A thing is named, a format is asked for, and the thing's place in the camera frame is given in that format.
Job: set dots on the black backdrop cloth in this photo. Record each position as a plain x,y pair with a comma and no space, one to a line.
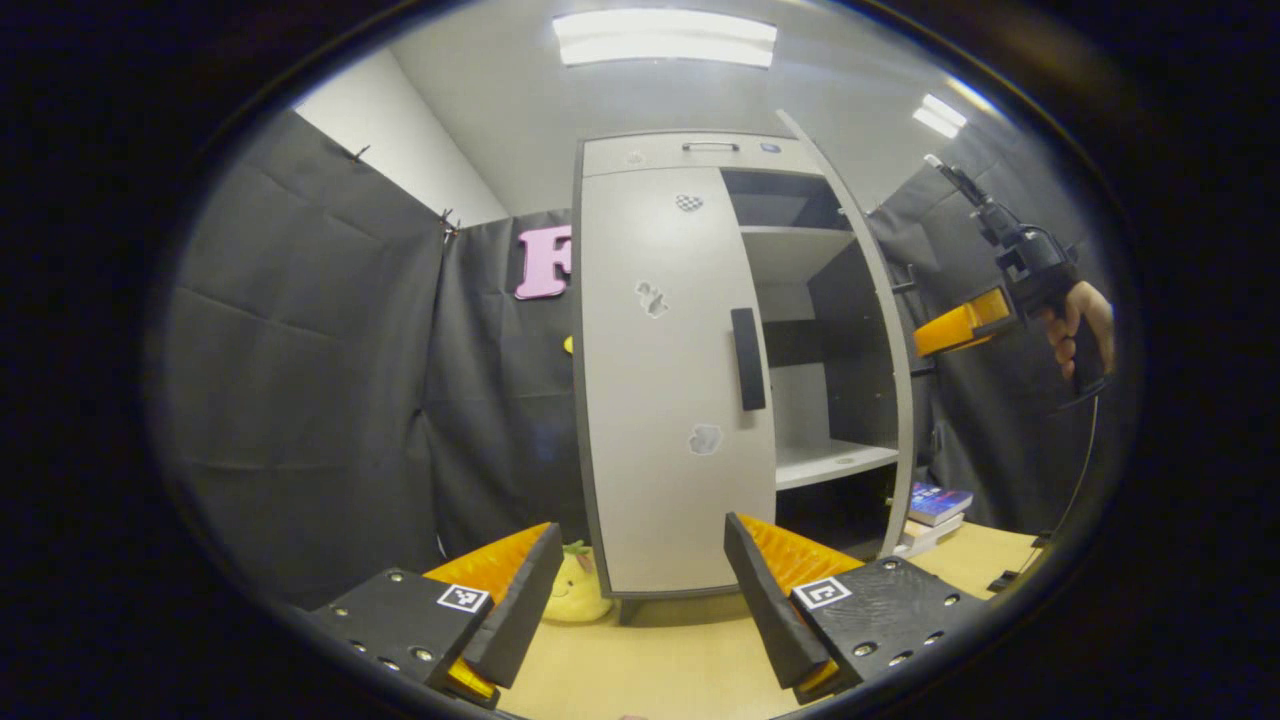
300,400

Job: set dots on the yellow plush toy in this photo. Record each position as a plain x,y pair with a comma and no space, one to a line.
580,595

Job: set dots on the large ceiling light panel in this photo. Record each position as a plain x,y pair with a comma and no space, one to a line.
665,38

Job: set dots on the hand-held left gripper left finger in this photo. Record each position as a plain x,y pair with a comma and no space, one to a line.
525,610

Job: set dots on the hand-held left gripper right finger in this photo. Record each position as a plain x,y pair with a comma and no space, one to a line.
765,610

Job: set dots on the grey cabinet shelf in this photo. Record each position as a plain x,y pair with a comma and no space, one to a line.
790,255
830,460

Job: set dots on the small ceiling light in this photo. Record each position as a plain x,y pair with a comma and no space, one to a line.
940,115

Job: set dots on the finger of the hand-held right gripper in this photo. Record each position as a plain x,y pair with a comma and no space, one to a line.
955,328

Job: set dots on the grey double-door shoe cabinet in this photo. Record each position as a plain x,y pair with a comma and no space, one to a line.
650,155

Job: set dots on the white book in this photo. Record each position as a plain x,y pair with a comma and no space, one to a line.
925,535

